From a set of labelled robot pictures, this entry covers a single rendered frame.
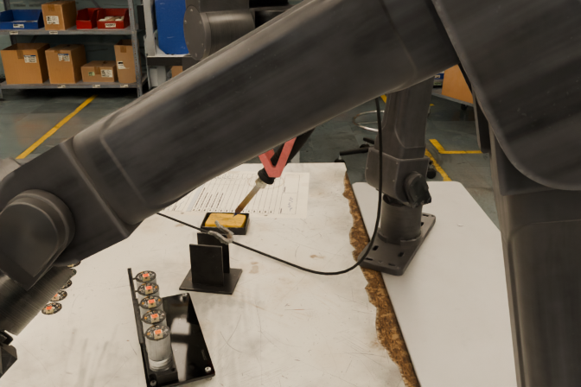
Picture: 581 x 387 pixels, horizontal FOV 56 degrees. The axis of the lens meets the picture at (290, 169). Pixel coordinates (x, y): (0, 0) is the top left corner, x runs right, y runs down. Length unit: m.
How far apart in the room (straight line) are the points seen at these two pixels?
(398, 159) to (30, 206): 0.58
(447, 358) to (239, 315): 0.26
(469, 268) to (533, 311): 0.56
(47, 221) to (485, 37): 0.21
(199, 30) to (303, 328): 0.37
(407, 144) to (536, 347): 0.52
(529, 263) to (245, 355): 0.44
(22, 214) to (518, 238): 0.24
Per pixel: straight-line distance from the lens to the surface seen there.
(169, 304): 0.74
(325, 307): 0.74
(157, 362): 0.62
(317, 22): 0.24
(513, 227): 0.27
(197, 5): 0.59
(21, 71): 5.14
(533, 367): 0.32
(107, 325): 0.74
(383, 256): 0.83
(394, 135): 0.80
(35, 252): 0.30
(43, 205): 0.29
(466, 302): 0.78
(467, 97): 4.03
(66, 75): 5.00
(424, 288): 0.79
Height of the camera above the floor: 1.18
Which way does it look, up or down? 22 degrees down
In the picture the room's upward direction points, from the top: straight up
